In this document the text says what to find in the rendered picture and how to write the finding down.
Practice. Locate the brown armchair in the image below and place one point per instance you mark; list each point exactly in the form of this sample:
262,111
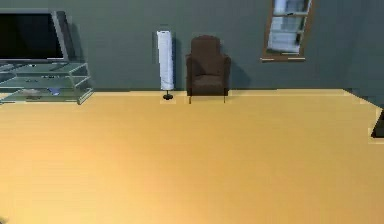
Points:
207,68

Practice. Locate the dark furniture piece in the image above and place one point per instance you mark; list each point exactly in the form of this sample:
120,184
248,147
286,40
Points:
379,126

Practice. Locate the blue small object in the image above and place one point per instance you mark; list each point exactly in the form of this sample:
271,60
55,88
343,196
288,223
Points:
54,90

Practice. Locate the white floor lamp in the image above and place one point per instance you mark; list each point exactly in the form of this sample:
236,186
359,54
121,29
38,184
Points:
165,60

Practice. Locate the wood framed window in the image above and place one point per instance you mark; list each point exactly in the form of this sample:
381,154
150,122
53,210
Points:
287,30

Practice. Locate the grey flat television set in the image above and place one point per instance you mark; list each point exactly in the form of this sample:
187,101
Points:
28,35

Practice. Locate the glass television stand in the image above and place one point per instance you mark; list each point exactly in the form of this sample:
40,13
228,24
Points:
71,80

